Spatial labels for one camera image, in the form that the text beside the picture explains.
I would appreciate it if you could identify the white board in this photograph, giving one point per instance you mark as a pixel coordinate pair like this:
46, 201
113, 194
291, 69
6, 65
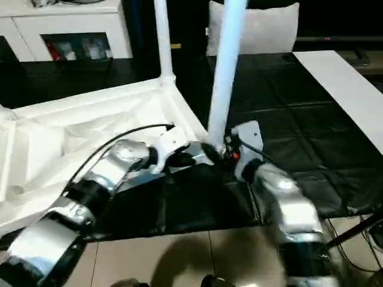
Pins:
344, 83

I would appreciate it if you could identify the black bar red light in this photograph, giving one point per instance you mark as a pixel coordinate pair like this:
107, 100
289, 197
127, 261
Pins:
344, 39

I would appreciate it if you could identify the small beige label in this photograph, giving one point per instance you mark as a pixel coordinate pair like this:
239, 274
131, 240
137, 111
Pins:
176, 46

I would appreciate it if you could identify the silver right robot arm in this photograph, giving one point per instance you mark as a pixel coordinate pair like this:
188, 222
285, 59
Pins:
293, 209

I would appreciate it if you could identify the dark grey bag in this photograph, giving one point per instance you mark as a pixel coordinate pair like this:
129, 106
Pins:
39, 2

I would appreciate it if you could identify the black stand leg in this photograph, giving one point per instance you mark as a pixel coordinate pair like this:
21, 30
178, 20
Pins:
353, 230

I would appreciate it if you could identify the dark blue cabinet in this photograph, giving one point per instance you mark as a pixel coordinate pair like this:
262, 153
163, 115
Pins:
191, 30

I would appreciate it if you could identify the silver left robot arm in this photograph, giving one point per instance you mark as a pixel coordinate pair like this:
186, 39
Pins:
119, 161

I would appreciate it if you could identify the black mat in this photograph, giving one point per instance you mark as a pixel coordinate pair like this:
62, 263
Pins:
299, 119

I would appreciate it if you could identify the white plastic table top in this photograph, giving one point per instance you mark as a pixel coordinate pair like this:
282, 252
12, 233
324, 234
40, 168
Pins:
60, 134

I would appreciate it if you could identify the grey cushion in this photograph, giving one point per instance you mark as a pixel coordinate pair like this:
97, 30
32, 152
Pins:
269, 30

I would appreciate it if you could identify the white cabinet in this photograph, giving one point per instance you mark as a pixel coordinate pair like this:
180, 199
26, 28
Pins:
74, 21

